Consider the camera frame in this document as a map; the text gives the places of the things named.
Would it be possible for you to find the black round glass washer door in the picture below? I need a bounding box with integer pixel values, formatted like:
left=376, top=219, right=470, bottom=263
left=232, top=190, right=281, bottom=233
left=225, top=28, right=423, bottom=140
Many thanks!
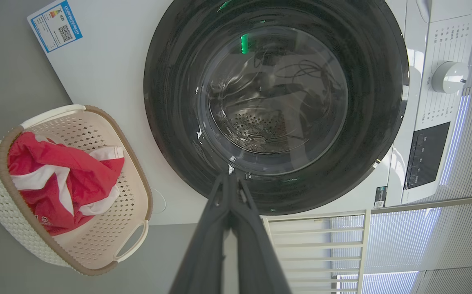
left=143, top=0, right=409, bottom=216

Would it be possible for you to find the round white filter cover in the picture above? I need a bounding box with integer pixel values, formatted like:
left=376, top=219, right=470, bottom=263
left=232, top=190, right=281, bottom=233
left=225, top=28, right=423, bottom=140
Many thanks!
left=150, top=188, right=167, bottom=215

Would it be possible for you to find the white window railing frame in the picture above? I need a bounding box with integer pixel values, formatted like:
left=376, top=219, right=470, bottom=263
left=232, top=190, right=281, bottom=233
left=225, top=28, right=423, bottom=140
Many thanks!
left=262, top=194, right=472, bottom=294

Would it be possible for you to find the white round control knob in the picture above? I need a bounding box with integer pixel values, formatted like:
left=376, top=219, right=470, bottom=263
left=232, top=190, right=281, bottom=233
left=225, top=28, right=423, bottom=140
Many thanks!
left=431, top=61, right=469, bottom=94

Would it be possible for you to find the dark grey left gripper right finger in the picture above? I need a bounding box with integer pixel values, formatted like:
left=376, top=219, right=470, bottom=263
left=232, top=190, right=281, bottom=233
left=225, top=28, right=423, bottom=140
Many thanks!
left=230, top=176, right=293, bottom=294

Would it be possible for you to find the red and white garment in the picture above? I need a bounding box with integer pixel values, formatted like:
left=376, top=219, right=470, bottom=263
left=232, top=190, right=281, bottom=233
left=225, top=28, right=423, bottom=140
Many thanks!
left=8, top=131, right=125, bottom=236

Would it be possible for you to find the black control display panel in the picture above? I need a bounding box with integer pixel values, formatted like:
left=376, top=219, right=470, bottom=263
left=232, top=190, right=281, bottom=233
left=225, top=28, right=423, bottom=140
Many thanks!
left=405, top=122, right=451, bottom=189

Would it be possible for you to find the perforated stainless steel drum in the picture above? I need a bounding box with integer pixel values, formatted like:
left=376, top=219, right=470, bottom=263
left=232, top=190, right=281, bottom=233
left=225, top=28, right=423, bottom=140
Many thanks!
left=215, top=73, right=334, bottom=156

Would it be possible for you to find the blue energy label sticker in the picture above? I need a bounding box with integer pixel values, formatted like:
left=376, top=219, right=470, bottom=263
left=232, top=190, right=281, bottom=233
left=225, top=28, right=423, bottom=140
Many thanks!
left=27, top=0, right=83, bottom=53

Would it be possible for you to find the black QR code sticker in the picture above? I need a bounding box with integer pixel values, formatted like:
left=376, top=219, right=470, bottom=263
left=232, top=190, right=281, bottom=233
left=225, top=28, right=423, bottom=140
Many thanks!
left=374, top=186, right=387, bottom=209

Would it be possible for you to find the white front-load washing machine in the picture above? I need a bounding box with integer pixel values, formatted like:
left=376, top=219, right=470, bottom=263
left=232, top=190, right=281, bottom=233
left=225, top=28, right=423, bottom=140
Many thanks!
left=27, top=0, right=472, bottom=225

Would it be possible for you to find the cream basket with brown rim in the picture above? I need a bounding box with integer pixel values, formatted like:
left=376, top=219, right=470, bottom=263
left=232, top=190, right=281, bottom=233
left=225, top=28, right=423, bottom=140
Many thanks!
left=0, top=105, right=154, bottom=276

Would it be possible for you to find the white detergent drawer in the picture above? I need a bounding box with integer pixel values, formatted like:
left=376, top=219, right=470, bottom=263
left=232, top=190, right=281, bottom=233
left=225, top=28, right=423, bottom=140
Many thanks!
left=407, top=0, right=472, bottom=29

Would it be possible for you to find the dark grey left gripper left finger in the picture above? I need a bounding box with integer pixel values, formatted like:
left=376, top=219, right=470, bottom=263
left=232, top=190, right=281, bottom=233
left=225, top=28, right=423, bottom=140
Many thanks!
left=170, top=174, right=231, bottom=294

